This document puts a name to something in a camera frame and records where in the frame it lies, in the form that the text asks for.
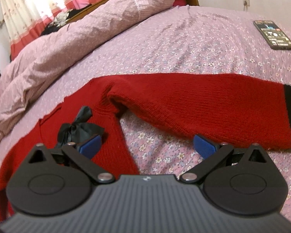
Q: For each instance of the pink floral bed sheet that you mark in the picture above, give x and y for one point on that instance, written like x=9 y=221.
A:
x=189 y=39

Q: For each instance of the wall power socket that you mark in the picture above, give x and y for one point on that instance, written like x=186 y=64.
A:
x=246 y=4

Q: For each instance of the pile of dark clothes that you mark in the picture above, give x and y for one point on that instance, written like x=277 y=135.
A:
x=61 y=20

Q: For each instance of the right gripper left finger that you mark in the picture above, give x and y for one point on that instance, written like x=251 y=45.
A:
x=55 y=181

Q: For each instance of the pink quilted duvet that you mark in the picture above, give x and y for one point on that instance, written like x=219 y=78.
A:
x=42 y=61

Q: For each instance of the floral pink curtain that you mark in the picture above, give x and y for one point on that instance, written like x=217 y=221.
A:
x=26 y=19

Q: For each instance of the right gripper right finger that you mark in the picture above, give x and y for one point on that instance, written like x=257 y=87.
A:
x=240 y=181

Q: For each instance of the black smartphone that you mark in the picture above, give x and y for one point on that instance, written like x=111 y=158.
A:
x=273 y=35

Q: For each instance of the red knit sweater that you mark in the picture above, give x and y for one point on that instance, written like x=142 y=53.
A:
x=231 y=108

